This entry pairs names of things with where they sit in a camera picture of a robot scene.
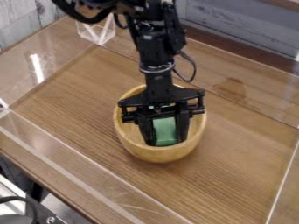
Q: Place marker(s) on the green rectangular block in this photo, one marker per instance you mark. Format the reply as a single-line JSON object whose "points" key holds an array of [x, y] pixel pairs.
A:
{"points": [[164, 129]]}

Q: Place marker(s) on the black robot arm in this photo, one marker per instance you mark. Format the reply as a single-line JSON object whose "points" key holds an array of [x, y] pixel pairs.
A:
{"points": [[154, 25]]}

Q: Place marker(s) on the brown wooden bowl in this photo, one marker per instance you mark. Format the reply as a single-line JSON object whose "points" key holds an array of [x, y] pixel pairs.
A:
{"points": [[132, 141]]}

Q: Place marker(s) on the black metal table bracket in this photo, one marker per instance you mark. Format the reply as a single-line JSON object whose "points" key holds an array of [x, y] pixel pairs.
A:
{"points": [[46, 216]]}

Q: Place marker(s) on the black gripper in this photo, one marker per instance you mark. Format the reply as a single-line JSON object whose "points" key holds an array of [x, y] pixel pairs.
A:
{"points": [[159, 101]]}

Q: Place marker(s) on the clear acrylic corner bracket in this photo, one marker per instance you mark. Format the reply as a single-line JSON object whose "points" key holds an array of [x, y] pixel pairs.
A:
{"points": [[98, 33]]}

